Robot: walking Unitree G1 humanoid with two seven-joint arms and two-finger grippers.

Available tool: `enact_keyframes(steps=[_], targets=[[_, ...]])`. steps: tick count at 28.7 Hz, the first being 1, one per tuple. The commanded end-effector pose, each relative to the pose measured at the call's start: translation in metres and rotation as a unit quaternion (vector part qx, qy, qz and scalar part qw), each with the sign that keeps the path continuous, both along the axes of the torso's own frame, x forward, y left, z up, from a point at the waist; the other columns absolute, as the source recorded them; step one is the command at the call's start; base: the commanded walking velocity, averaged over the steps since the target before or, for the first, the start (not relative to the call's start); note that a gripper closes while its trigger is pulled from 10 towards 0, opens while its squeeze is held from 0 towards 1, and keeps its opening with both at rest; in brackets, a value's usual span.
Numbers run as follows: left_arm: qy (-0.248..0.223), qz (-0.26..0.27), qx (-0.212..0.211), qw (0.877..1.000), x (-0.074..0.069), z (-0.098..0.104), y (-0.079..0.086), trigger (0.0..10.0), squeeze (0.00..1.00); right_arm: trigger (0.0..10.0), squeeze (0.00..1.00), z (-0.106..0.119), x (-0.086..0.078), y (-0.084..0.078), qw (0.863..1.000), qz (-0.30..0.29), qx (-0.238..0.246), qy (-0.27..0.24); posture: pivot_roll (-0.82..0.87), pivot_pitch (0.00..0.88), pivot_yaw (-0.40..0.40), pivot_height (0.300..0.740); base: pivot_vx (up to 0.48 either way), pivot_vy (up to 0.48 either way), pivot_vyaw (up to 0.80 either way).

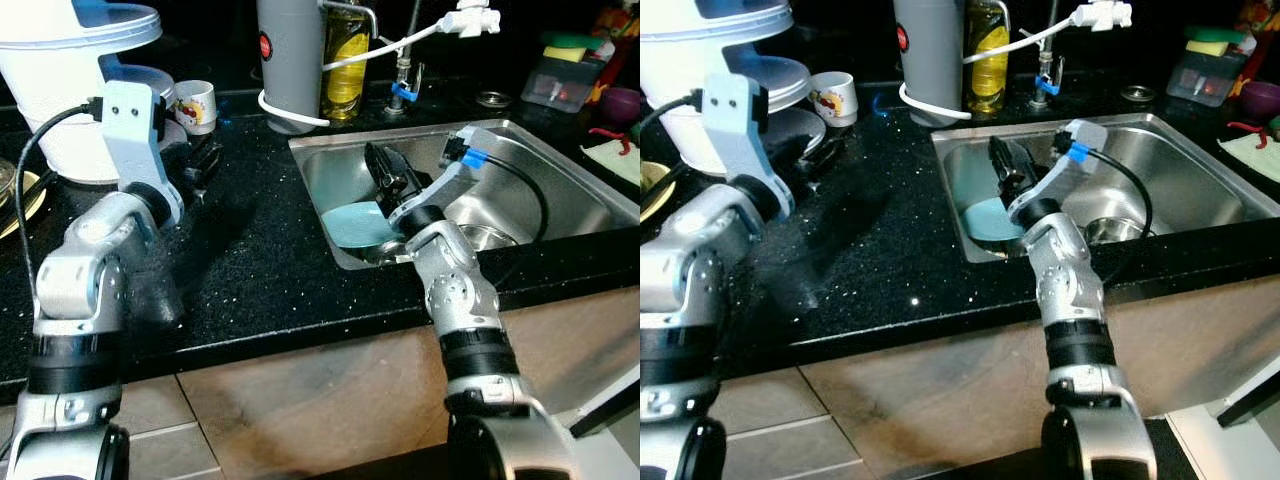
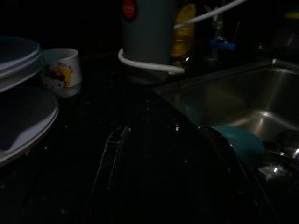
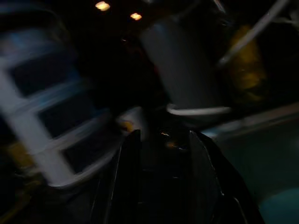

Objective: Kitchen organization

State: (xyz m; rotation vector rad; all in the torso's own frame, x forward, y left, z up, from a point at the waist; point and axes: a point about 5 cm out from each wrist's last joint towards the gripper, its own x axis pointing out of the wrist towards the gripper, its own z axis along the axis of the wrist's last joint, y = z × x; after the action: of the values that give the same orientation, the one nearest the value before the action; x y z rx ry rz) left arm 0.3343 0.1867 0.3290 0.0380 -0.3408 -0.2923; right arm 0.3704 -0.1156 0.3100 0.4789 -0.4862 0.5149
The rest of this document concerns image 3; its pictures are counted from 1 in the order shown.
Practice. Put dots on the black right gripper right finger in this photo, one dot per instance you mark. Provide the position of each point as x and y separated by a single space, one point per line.
210 191

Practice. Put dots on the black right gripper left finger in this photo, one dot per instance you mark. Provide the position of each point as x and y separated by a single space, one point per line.
121 186

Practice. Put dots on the stainless steel sink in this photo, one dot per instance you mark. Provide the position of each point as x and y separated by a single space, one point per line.
257 151

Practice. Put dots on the white cup with cartoon print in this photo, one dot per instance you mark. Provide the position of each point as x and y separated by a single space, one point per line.
133 119

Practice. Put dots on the light blue plate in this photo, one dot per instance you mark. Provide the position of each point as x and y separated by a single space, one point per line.
280 207

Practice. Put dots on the yellow cooking oil bottle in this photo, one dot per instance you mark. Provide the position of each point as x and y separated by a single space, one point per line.
245 70

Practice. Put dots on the grey cylindrical canister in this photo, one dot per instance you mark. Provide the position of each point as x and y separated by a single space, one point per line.
182 65

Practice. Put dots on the white tiered plastic rack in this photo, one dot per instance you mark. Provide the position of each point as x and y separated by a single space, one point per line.
14 93

